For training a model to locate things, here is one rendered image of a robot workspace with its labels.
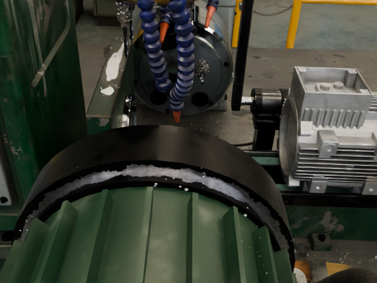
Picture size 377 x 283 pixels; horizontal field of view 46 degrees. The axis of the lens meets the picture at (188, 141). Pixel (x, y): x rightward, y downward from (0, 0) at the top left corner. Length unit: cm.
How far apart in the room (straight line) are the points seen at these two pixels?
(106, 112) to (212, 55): 39
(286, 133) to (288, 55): 83
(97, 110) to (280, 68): 106
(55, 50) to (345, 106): 53
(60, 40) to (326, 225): 65
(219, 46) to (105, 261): 84
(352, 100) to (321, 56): 100
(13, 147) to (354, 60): 140
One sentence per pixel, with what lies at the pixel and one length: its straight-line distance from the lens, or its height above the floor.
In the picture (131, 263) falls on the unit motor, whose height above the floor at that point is 135.
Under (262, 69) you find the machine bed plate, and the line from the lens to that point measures 164.
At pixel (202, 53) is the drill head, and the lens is 102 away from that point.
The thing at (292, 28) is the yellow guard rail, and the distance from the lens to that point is 332.
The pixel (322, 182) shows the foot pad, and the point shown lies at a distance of 86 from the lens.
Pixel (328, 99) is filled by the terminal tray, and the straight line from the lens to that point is 81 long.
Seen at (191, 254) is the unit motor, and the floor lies 136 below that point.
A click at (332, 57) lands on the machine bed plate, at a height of 80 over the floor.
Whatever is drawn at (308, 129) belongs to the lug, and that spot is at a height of 108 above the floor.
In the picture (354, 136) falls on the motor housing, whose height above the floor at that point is 106.
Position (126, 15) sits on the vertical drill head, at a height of 127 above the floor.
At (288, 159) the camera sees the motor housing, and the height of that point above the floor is 94.
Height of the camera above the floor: 151
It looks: 36 degrees down
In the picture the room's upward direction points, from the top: 3 degrees clockwise
